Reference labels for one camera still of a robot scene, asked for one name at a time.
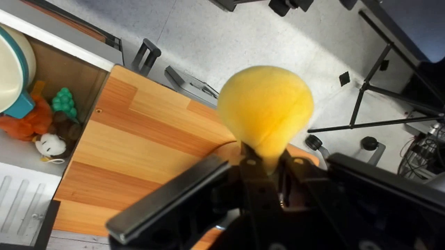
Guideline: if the white plush toy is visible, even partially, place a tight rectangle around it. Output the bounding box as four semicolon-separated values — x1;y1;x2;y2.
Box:
33;132;68;158

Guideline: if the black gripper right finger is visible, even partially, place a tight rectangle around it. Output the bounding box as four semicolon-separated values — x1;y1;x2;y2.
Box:
277;151;445;219

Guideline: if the yellow lemon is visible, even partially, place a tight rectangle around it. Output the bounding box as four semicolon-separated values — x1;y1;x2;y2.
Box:
217;64;316;171

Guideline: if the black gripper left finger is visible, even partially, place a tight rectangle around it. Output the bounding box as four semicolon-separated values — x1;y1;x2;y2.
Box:
104;142;274;247

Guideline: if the white teal bowl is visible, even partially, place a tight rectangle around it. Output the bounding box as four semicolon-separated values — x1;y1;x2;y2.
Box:
0;25;39;121

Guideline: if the black grey clamp mount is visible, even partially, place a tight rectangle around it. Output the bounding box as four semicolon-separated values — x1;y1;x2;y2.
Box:
163;64;220;101

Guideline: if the green plush toy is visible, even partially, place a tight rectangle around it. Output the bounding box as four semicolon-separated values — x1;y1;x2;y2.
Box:
50;86;79;123

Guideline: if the white sink basin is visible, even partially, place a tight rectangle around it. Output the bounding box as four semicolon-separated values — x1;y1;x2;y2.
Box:
0;8;115;247

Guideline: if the black tripod stand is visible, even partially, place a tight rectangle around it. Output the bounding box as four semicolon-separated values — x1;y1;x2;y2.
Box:
306;8;445;136

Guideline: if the orange plush toy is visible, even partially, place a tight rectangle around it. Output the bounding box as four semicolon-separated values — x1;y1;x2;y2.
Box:
0;80;56;143

